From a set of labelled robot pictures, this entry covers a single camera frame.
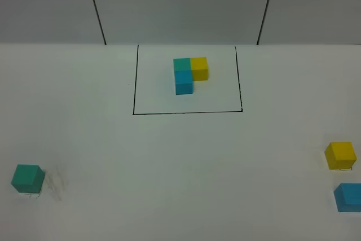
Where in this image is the yellow template block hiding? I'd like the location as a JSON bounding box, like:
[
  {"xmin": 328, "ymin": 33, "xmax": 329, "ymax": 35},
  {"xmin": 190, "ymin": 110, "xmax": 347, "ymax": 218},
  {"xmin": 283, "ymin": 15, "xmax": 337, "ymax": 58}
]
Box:
[{"xmin": 190, "ymin": 57, "xmax": 208, "ymax": 81}]

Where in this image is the blue template block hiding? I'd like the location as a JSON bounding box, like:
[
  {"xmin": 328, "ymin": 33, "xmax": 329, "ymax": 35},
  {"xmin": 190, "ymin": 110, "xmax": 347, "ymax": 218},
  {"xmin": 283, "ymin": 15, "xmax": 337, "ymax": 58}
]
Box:
[{"xmin": 174, "ymin": 70, "xmax": 193, "ymax": 95}]

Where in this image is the green template block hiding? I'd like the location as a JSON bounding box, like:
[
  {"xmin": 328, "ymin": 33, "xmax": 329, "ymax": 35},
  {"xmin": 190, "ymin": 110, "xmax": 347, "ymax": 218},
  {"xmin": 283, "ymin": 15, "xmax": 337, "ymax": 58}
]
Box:
[{"xmin": 173, "ymin": 58, "xmax": 191, "ymax": 72}]

